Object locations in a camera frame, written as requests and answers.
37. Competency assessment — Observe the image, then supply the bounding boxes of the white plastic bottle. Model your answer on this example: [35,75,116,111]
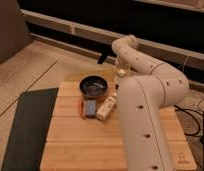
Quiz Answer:
[96,93,117,121]

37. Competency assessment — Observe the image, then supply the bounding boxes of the black furniture leg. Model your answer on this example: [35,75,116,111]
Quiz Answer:
[97,49,108,64]

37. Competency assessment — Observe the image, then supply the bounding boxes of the brown cabinet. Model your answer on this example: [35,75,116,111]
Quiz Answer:
[0,0,32,63]

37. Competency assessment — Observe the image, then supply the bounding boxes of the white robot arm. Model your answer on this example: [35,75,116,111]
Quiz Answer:
[112,35,189,171]

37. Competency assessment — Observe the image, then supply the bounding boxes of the red marker pen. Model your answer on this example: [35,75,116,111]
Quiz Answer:
[78,98,86,119]

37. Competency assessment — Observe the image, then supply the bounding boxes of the white wooden shelf frame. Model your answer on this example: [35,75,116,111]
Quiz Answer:
[22,9,204,70]

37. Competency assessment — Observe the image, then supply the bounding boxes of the dark ceramic bowl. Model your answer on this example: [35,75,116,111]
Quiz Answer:
[79,76,108,98]

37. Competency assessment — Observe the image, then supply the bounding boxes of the black cable on floor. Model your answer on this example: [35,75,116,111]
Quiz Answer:
[174,98,204,171]

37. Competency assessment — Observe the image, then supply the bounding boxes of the dark floor mat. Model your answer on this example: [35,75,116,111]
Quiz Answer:
[1,88,58,171]

